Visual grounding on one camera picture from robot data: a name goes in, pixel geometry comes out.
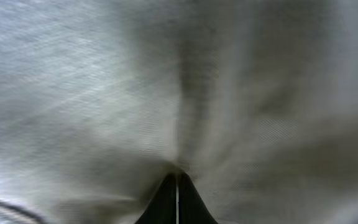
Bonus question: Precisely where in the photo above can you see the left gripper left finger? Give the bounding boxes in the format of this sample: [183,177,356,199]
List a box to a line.
[135,174,177,224]

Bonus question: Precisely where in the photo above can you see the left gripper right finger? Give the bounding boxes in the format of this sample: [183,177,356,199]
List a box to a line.
[178,173,218,224]

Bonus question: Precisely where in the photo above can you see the light blue denim shorts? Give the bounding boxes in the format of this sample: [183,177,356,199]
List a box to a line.
[0,1,358,223]

